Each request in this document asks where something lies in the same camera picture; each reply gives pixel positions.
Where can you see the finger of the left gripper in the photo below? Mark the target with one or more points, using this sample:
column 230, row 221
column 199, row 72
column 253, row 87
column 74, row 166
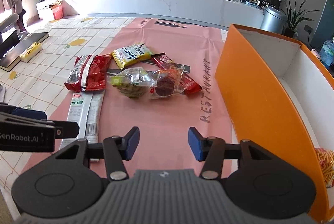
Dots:
column 28, row 113
column 64, row 129

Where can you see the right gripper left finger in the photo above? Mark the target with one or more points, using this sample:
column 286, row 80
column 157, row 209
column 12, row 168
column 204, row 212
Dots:
column 118, row 149

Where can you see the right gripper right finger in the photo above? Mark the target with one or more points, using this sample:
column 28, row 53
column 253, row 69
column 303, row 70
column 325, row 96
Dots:
column 210, row 151

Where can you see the white long sachet pack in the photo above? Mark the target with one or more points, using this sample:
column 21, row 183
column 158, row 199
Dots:
column 85, row 109

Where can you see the red white snack bag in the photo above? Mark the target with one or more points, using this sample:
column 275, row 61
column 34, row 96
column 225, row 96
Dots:
column 88, row 74

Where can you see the clear green pastry pack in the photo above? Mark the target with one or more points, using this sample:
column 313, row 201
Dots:
column 133, row 82

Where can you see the clear red cake pack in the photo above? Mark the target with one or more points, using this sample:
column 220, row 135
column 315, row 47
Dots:
column 167, row 84

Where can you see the dark red snack bar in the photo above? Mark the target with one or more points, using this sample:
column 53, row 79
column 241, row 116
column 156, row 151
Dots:
column 188, row 84

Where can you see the yellow snack packet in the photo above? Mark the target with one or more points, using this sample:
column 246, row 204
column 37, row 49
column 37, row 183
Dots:
column 129, row 55

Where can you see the red fries snack bag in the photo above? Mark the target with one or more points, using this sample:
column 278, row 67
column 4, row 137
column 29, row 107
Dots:
column 326, row 161

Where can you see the checkered white tablecloth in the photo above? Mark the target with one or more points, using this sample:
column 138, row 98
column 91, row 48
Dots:
column 39, row 84

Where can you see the black book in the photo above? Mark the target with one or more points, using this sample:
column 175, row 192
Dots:
column 12, row 47

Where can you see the yellow tissue pack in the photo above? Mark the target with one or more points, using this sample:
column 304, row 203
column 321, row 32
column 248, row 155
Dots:
column 30, row 52

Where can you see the orange white cardboard box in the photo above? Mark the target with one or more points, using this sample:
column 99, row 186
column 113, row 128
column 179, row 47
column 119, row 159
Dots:
column 279, row 95

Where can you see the white red storage box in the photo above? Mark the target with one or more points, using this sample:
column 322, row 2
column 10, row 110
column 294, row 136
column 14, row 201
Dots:
column 50, row 10

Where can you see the silver trash can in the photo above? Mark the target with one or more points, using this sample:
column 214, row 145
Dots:
column 273, row 20

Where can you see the white marble tv console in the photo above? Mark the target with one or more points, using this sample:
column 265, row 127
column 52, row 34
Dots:
column 219, row 12

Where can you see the blue water bottle jug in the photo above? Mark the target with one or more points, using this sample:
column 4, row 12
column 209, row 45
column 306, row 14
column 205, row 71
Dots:
column 327, row 53

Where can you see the potted green plant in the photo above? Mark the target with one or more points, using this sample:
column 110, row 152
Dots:
column 294, row 16

